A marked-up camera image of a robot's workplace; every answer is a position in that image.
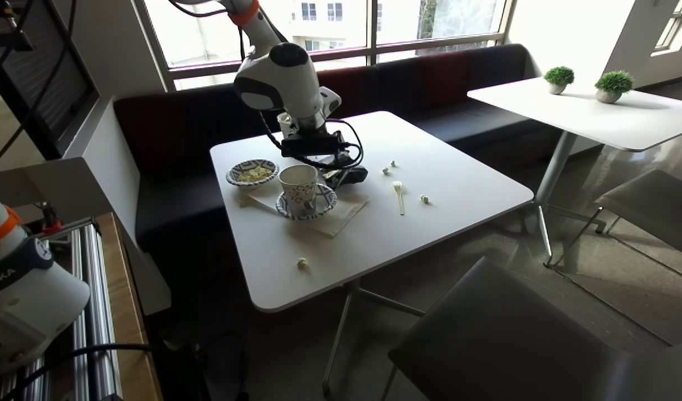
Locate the black floor cable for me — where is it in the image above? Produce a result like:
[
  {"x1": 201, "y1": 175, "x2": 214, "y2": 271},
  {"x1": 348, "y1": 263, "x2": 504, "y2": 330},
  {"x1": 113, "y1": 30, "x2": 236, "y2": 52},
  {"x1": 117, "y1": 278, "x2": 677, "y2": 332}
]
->
[{"x1": 0, "y1": 339, "x2": 214, "y2": 401}]

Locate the grey chair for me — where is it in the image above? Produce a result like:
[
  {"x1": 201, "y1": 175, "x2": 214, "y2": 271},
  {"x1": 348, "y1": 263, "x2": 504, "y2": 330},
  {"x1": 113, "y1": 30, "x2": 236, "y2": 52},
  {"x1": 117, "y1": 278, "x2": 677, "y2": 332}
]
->
[
  {"x1": 551, "y1": 165, "x2": 682, "y2": 274},
  {"x1": 378, "y1": 254, "x2": 682, "y2": 401}
]

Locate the black framed panel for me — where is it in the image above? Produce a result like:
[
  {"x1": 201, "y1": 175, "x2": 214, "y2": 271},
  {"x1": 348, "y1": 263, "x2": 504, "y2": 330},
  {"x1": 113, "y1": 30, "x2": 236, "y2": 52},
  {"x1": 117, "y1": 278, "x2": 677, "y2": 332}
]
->
[{"x1": 0, "y1": 0, "x2": 103, "y2": 164}]

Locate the small window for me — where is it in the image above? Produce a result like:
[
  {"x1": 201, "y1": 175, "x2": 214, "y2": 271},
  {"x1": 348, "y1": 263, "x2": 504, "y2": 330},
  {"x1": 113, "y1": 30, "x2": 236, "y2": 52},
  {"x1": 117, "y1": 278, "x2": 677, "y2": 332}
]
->
[{"x1": 650, "y1": 0, "x2": 682, "y2": 58}]

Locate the patterned saucer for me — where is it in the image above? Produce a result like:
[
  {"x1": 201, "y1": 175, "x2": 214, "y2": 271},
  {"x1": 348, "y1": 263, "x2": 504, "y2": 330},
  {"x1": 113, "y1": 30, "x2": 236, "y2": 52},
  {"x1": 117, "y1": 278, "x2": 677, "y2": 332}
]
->
[{"x1": 273, "y1": 184, "x2": 340, "y2": 224}]

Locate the white side table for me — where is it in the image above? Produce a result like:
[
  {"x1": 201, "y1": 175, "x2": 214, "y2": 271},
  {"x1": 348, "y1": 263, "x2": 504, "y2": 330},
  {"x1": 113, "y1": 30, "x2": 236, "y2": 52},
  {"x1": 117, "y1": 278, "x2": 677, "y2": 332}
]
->
[{"x1": 463, "y1": 77, "x2": 682, "y2": 271}]

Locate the small black clamp post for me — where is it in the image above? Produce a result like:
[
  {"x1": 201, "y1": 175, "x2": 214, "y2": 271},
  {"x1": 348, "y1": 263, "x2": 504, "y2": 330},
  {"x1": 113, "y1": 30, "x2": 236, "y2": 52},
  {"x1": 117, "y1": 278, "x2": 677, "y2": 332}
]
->
[{"x1": 35, "y1": 199, "x2": 66, "y2": 239}]

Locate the aluminium profile frame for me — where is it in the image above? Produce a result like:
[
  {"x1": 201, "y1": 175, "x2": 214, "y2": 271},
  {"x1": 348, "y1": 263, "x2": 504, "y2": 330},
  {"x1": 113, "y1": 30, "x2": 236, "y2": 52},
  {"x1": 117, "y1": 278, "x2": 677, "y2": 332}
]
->
[{"x1": 0, "y1": 222, "x2": 128, "y2": 401}]

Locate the patterned coffee cup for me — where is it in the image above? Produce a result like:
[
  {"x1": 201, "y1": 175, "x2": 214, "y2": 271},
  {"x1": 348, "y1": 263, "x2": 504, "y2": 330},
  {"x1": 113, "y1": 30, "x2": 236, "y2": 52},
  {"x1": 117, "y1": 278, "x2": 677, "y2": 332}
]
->
[{"x1": 276, "y1": 164, "x2": 326, "y2": 217}]

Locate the patterned bowl with food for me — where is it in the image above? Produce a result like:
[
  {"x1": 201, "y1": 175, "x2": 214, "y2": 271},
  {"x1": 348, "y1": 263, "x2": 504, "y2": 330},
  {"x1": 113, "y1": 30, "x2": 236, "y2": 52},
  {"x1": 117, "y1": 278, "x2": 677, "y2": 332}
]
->
[{"x1": 222, "y1": 156, "x2": 280, "y2": 190}]

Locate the white dining table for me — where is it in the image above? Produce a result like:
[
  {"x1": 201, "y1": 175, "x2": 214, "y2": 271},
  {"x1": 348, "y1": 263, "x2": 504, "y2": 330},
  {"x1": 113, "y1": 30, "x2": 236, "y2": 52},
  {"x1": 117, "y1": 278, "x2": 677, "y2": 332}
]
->
[{"x1": 208, "y1": 110, "x2": 538, "y2": 401}]

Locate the large window frame with rail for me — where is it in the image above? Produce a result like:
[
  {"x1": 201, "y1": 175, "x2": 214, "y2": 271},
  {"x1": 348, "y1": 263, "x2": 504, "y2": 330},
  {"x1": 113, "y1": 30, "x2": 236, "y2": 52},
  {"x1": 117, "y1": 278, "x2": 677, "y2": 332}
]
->
[{"x1": 132, "y1": 0, "x2": 522, "y2": 80}]

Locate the wooden board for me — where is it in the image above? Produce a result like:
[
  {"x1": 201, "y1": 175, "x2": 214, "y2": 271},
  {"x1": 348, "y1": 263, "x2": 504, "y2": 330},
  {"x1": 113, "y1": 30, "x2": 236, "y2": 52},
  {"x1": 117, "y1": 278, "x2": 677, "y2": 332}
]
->
[{"x1": 94, "y1": 210, "x2": 167, "y2": 401}]

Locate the dark upholstered bench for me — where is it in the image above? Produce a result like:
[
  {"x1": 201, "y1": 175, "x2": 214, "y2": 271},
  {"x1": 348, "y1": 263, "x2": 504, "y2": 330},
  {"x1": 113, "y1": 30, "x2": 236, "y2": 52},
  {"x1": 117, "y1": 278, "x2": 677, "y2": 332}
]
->
[{"x1": 112, "y1": 43, "x2": 581, "y2": 252}]

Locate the white paper napkin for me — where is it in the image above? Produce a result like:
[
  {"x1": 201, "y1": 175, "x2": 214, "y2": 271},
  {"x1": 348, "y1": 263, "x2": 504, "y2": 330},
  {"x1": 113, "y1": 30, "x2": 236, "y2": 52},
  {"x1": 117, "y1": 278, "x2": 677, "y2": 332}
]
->
[{"x1": 238, "y1": 180, "x2": 372, "y2": 242}]

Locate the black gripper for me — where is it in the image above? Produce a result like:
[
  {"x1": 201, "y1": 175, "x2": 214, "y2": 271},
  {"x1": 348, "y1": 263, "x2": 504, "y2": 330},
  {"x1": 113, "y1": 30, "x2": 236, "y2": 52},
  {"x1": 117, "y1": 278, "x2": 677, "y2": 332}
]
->
[{"x1": 279, "y1": 110, "x2": 362, "y2": 168}]

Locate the white cabinet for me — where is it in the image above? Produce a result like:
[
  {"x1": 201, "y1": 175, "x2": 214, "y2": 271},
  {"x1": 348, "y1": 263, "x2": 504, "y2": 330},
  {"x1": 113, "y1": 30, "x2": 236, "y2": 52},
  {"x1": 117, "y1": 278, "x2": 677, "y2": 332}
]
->
[{"x1": 0, "y1": 94, "x2": 173, "y2": 320}]

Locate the small potted green plant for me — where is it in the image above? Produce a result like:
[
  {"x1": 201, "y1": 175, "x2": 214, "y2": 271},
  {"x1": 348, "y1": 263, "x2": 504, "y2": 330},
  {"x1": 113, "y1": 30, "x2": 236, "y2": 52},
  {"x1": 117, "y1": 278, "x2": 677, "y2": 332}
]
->
[
  {"x1": 592, "y1": 70, "x2": 637, "y2": 105},
  {"x1": 542, "y1": 66, "x2": 577, "y2": 97}
]

